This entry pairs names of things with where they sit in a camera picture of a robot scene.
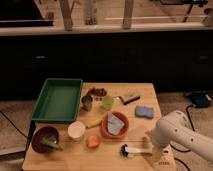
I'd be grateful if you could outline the black scraper brush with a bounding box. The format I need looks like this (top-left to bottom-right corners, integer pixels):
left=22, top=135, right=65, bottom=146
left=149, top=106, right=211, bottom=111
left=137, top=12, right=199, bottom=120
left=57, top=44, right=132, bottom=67
left=119, top=96, right=140, bottom=105

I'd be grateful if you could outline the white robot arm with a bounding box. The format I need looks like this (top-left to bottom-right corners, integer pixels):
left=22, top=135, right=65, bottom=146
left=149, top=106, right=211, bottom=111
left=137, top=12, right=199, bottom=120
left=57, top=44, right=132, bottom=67
left=151, top=110, right=213, bottom=162

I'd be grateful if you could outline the green plastic tray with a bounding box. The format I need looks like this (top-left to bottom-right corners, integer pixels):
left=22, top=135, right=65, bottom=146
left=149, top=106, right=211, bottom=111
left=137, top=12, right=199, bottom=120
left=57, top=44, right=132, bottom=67
left=32, top=78, right=83, bottom=123

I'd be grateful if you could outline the small metal cup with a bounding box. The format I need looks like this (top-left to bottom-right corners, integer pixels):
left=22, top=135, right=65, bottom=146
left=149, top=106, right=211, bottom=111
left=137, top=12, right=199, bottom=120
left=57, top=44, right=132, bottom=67
left=81, top=95, right=93, bottom=111

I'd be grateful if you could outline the dark red bowl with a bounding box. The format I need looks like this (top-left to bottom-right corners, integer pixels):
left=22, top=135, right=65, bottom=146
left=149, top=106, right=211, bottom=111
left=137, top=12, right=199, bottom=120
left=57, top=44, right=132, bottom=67
left=31, top=126, right=59, bottom=153

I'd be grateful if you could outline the white plastic cup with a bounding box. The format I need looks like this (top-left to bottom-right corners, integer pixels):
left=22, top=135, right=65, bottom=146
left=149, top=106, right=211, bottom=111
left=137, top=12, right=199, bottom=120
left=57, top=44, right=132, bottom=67
left=68, top=121, right=86, bottom=140

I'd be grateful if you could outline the light blue cloth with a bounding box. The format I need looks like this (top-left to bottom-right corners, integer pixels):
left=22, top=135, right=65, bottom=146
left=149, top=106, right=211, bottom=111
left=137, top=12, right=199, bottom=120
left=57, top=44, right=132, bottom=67
left=107, top=113, right=124, bottom=135

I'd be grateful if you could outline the wooden table board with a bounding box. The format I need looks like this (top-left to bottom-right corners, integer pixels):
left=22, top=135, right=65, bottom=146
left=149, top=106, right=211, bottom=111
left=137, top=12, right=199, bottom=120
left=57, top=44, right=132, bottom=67
left=21, top=82, right=178, bottom=171

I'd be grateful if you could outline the yellow banana toy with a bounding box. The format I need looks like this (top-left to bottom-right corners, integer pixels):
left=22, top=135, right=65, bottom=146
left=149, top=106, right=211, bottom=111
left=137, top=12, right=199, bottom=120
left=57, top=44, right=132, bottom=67
left=86, top=118, right=102, bottom=129

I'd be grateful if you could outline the orange terracotta bowl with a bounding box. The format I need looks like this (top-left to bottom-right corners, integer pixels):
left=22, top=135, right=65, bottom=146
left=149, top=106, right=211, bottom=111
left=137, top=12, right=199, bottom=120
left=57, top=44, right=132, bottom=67
left=100, top=111, right=129, bottom=139

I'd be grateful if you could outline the light green plastic cup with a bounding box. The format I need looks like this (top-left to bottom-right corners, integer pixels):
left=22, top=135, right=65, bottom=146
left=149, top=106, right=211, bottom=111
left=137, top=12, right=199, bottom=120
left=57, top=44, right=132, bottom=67
left=102, top=96, right=114, bottom=110

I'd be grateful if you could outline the black power cable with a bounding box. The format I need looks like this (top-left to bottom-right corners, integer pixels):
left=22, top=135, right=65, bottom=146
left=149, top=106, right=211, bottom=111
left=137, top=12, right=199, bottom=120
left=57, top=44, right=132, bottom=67
left=170, top=103, right=199, bottom=154

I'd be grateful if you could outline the orange fruit toy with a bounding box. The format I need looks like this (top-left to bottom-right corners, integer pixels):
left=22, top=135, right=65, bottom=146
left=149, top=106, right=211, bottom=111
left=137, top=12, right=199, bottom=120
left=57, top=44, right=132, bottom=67
left=87, top=134, right=101, bottom=148

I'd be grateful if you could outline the green vegetable toy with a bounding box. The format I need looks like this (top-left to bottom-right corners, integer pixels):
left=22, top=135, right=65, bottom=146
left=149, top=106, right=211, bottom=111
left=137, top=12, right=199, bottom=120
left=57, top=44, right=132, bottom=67
left=40, top=138, right=62, bottom=150

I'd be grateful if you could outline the blue sponge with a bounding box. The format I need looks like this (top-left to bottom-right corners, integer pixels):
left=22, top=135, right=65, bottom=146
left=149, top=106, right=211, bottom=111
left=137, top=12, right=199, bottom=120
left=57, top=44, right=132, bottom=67
left=135, top=106, right=154, bottom=118

